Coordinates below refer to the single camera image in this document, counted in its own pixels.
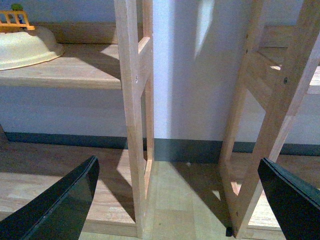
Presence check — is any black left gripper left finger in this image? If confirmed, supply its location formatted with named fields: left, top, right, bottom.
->
left=0, top=156, right=100, bottom=240

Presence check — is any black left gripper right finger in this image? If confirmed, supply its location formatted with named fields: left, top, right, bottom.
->
left=257, top=158, right=320, bottom=240

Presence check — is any right wooden shelf unit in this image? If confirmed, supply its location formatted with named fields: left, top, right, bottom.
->
left=218, top=0, right=320, bottom=240

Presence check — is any wooden shelf unit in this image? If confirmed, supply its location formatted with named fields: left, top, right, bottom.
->
left=0, top=0, right=153, bottom=238
left=218, top=0, right=320, bottom=240

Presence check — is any left wooden shelf unit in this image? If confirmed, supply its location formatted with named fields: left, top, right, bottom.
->
left=0, top=0, right=153, bottom=238

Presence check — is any orange toy fence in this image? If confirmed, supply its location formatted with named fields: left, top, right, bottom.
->
left=0, top=10, right=36, bottom=33

